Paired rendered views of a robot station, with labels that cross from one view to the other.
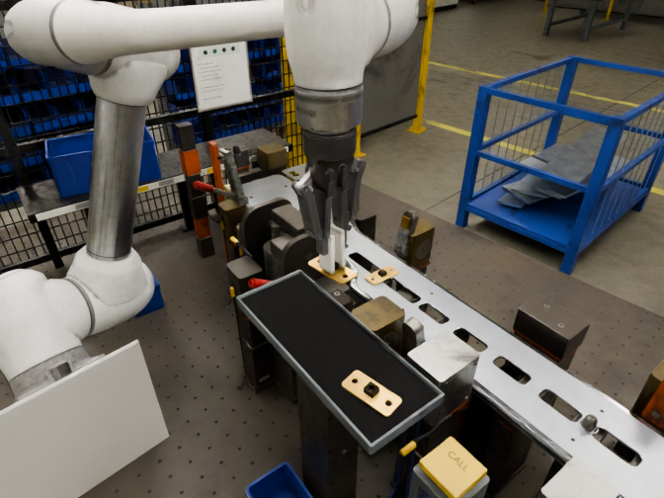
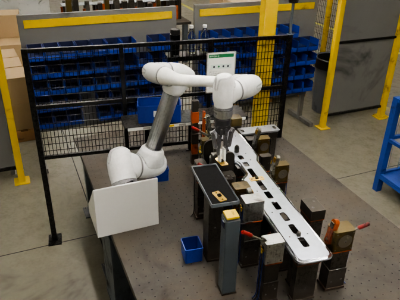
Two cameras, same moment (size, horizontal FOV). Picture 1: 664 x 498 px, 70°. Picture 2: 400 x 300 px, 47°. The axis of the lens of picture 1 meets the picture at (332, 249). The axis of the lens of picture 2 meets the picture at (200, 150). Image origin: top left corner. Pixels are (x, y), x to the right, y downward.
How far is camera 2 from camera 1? 1.58 m
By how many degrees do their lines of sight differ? 19
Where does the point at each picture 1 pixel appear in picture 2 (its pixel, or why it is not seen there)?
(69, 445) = (127, 208)
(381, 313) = (241, 186)
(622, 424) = (311, 238)
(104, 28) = (170, 78)
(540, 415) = (284, 229)
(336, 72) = (222, 105)
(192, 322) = (178, 188)
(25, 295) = (124, 155)
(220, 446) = (177, 231)
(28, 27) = (150, 72)
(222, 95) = not seen: hidden behind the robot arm
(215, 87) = not seen: hidden behind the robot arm
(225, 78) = not seen: hidden behind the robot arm
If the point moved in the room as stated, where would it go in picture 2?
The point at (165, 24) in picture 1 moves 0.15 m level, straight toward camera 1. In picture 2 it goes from (187, 80) to (184, 90)
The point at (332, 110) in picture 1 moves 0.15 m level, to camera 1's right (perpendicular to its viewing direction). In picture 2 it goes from (221, 113) to (252, 118)
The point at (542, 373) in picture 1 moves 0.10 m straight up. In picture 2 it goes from (295, 220) to (297, 203)
